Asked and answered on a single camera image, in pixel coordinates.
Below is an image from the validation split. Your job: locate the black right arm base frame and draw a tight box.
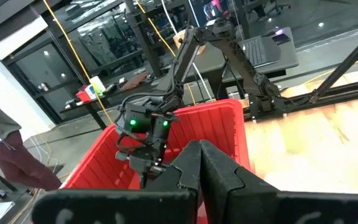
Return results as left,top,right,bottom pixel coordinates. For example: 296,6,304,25
242,77,358,121

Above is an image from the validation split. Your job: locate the small red box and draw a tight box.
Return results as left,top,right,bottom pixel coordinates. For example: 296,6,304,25
75,90,92,103

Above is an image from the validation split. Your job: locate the red plastic bin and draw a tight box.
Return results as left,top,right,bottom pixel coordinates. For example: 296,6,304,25
59,98,251,224

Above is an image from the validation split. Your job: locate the yellow cable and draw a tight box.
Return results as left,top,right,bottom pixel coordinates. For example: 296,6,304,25
42,0,115,125
134,0,198,105

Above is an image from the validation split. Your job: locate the grey laptop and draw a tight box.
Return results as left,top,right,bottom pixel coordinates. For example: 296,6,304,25
239,34,282,68

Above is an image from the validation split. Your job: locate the black rig frame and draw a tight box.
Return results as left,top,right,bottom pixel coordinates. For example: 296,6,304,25
308,23,358,104

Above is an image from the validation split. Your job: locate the grey desk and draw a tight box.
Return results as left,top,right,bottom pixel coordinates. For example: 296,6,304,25
154,26,300,91

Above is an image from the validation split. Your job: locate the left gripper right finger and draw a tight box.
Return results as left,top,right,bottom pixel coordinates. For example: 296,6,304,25
200,139,358,224

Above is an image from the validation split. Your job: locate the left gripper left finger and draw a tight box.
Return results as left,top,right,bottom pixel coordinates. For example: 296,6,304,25
31,139,203,224

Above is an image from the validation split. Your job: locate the black table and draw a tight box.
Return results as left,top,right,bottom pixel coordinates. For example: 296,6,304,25
59,71,167,131

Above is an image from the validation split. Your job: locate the white and blue box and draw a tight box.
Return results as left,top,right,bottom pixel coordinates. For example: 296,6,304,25
84,85,98,100

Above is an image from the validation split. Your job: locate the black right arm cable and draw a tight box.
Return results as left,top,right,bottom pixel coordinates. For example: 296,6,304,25
116,60,183,108

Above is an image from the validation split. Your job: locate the person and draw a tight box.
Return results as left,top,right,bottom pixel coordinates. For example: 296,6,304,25
0,91,63,192

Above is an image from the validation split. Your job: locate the cardboard box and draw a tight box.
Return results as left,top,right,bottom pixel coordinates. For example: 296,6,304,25
172,29,207,56

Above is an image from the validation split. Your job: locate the black desk device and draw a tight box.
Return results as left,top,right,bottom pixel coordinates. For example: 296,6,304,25
271,32,291,46

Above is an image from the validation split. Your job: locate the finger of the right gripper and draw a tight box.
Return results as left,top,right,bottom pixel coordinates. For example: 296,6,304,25
138,167,152,189
150,164,170,177

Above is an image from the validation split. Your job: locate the brown flat bag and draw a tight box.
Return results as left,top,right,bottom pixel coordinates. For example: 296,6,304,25
119,72,150,91

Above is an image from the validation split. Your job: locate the white and green container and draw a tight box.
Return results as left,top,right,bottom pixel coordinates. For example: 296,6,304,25
88,75,107,96

